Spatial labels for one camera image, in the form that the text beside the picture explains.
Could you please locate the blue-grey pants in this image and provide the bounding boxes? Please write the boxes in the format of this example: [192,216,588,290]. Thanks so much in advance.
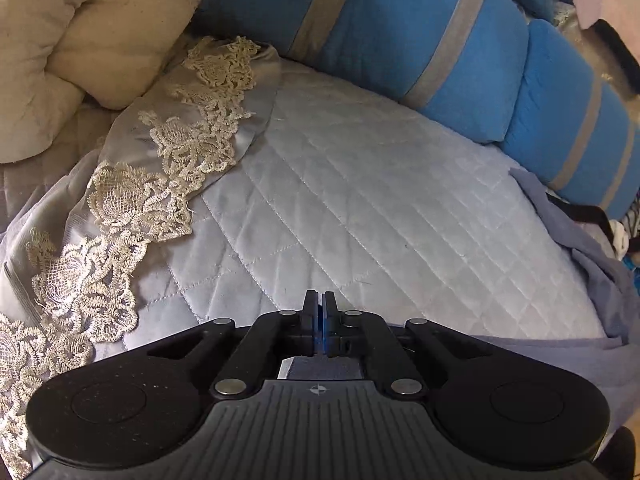
[277,167,640,411]

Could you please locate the beige comforter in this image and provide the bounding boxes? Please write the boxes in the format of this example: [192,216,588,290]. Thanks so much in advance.
[0,0,221,165]

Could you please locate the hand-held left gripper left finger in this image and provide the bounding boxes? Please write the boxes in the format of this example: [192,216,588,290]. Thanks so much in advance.
[145,289,321,402]

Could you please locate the blue pillow with grey stripes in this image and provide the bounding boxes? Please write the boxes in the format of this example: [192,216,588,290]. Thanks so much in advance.
[192,0,530,145]
[500,19,640,222]

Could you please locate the grey lace-trimmed cloth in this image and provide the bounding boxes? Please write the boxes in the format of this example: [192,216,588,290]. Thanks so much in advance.
[0,35,281,480]

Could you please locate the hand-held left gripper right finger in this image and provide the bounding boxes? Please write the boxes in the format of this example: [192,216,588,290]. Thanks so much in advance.
[320,290,489,402]

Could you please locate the black strap with red edge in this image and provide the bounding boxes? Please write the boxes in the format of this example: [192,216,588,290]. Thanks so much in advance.
[547,192,621,241]

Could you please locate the quilted grey bedspread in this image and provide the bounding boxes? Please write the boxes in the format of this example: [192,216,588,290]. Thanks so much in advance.
[0,55,608,361]

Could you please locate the beige satin cover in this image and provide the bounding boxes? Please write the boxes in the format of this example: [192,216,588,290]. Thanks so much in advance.
[552,2,632,106]

